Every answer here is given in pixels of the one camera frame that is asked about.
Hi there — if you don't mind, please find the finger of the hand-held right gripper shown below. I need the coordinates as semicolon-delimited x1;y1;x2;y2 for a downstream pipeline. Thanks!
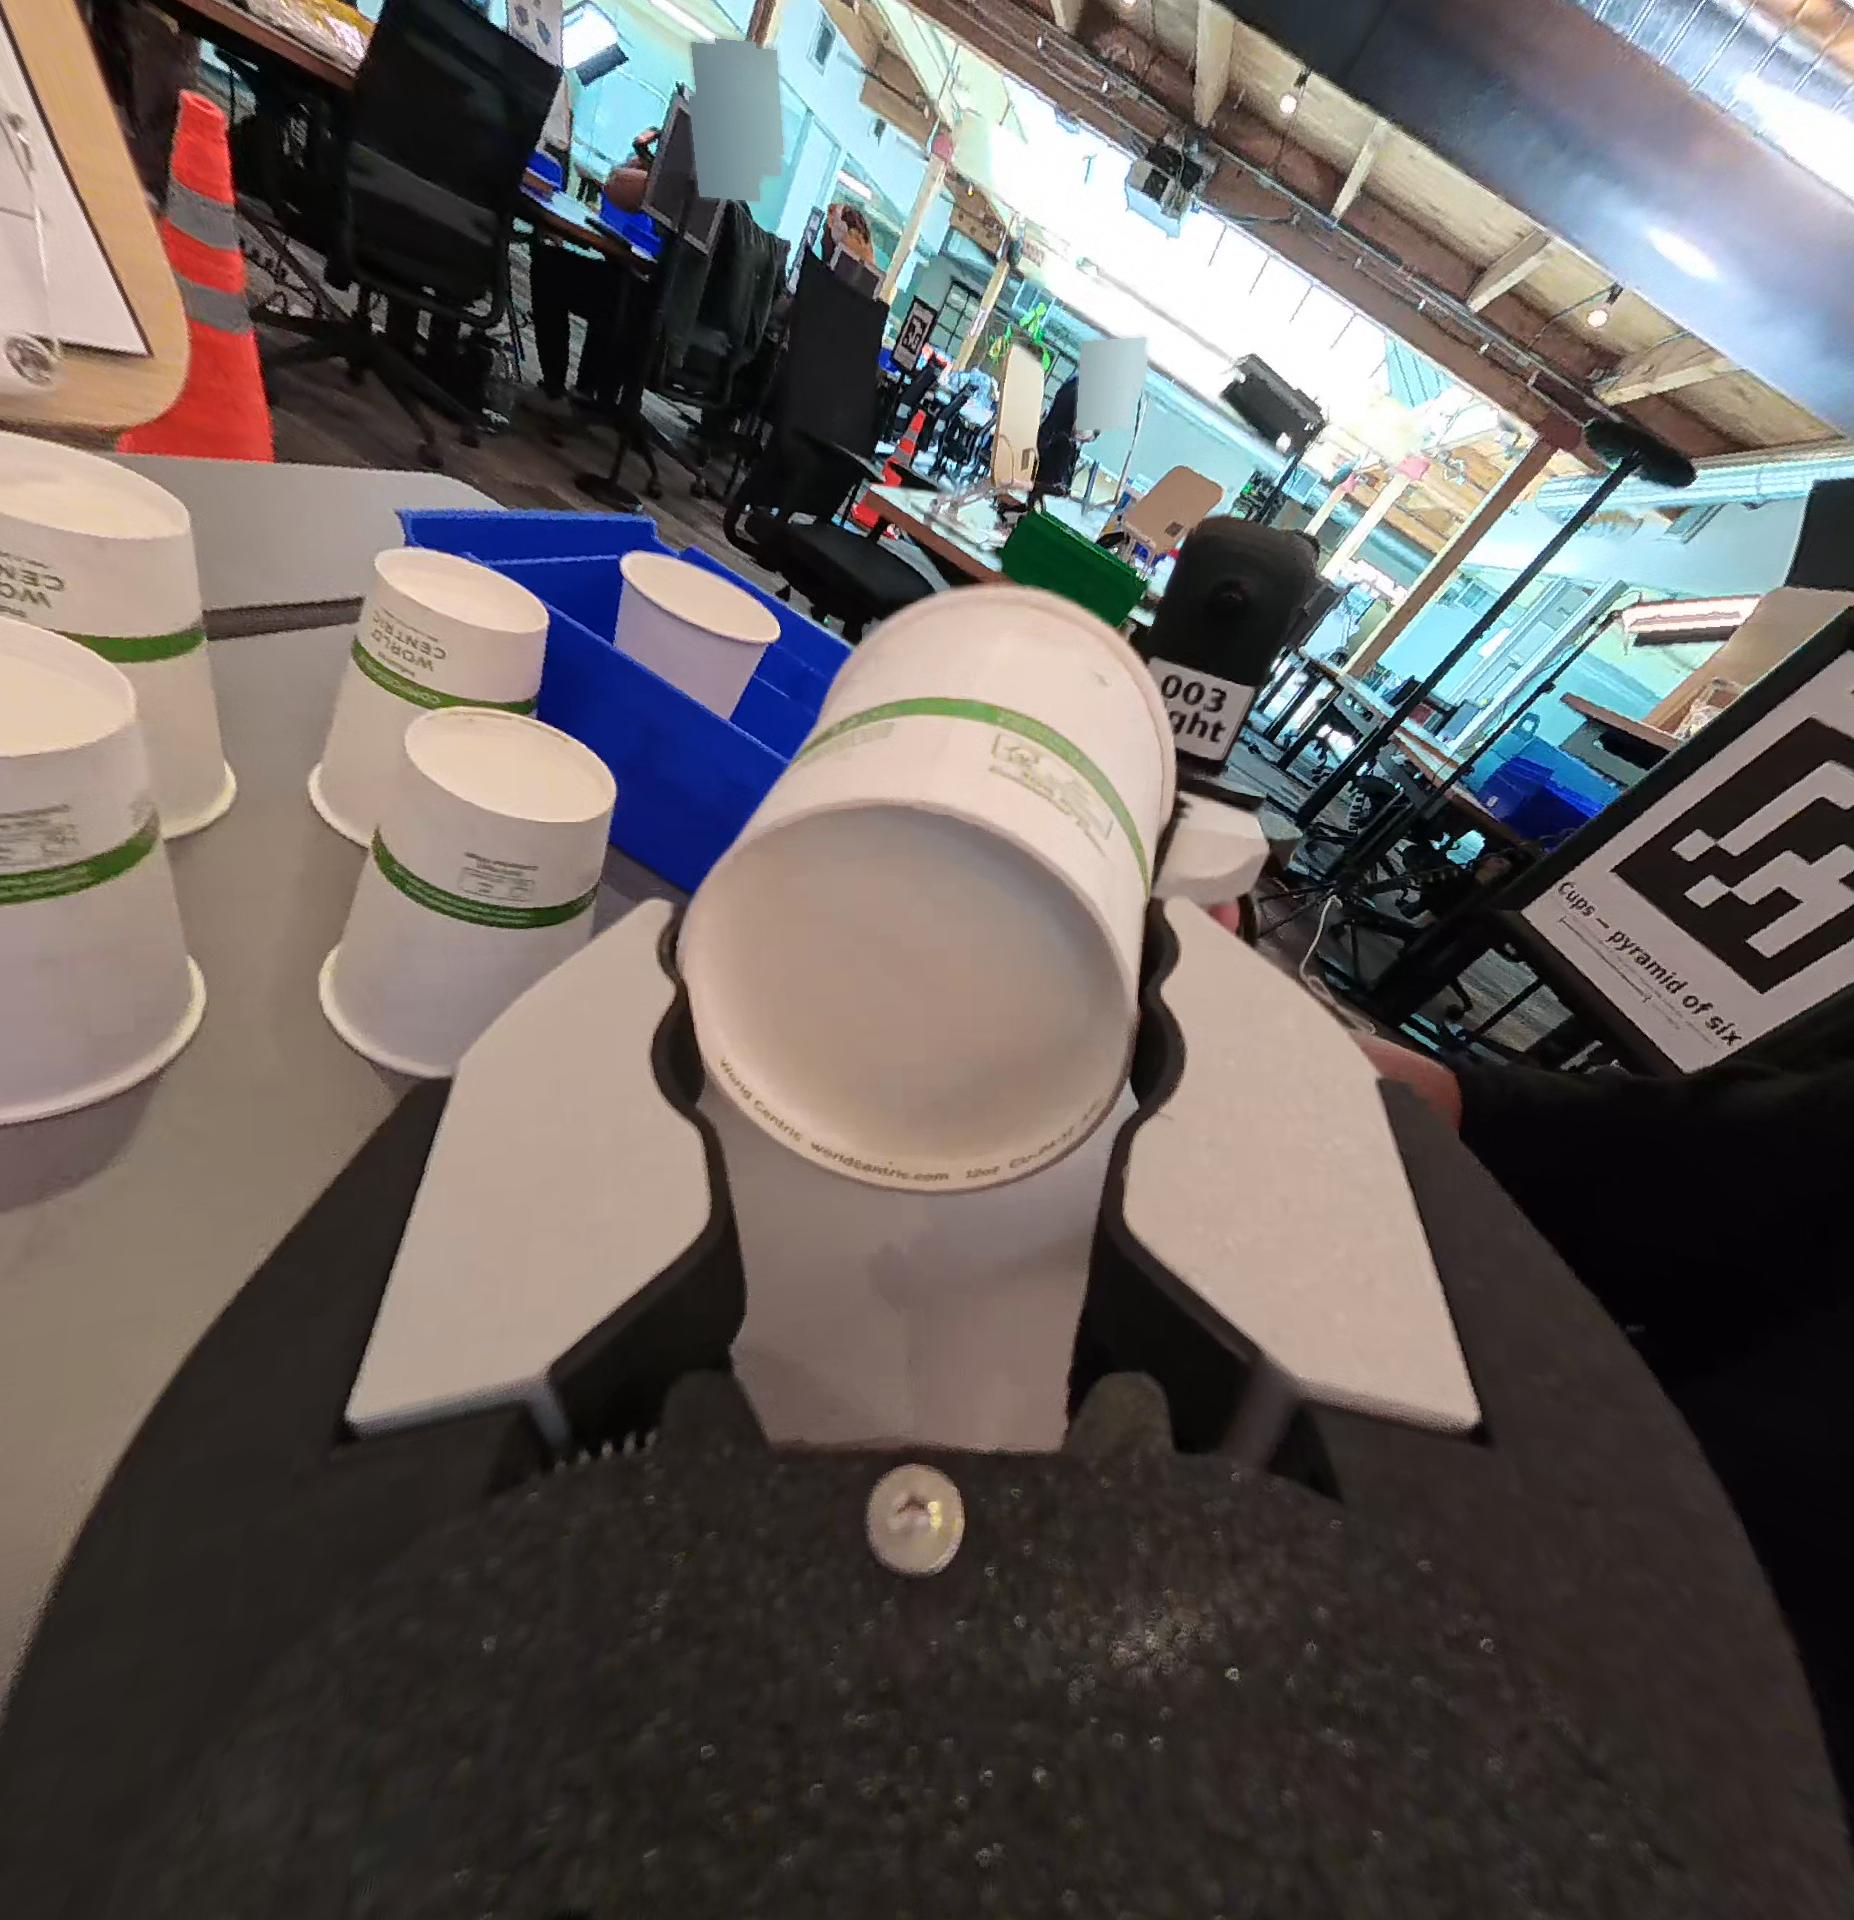
1154;789;1272;905

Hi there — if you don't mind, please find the cardboard box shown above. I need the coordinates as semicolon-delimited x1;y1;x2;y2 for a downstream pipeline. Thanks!
1690;585;1854;723

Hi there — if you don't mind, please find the ceiling-mounted projector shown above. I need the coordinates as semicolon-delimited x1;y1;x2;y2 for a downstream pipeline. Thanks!
1124;133;1217;226

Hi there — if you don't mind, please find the black-white marker sign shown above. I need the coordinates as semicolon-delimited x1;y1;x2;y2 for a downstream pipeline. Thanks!
1499;609;1854;1077

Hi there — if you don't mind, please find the black office chair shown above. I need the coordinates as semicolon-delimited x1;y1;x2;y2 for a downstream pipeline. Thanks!
718;247;936;641
575;195;792;503
304;0;564;472

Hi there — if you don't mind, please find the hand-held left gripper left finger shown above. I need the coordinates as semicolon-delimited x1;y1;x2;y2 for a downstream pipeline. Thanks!
341;899;750;1474

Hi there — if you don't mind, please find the white instruction sheet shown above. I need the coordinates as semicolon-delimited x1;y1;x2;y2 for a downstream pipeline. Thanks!
0;0;150;363

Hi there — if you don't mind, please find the person's right forearm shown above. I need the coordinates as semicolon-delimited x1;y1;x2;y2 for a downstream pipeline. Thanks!
1451;989;1854;1382

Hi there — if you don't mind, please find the white paper cup green band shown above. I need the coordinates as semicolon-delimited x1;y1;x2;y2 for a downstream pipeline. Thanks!
674;585;1179;1197
0;426;239;841
319;708;619;1081
613;552;782;723
308;545;551;852
0;613;210;1130

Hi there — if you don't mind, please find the black tripod stand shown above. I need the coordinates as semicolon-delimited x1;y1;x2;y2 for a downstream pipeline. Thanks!
1287;417;1700;1038

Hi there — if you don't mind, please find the orange traffic cone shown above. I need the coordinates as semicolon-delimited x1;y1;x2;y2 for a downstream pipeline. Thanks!
119;89;277;466

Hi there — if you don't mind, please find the wooden table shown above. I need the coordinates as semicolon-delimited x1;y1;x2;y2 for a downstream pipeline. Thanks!
865;477;1154;589

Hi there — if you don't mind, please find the green plastic bin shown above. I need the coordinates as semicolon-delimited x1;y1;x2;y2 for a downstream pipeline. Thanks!
997;509;1154;629

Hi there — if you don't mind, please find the wooden sign board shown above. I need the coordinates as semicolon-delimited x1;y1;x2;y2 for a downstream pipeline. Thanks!
0;0;193;443

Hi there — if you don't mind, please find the blue plastic bin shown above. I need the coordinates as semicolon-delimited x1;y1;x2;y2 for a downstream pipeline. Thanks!
396;508;856;899
1474;742;1614;846

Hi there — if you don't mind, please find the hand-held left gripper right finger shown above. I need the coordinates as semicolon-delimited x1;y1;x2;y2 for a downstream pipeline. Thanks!
1078;899;1484;1469

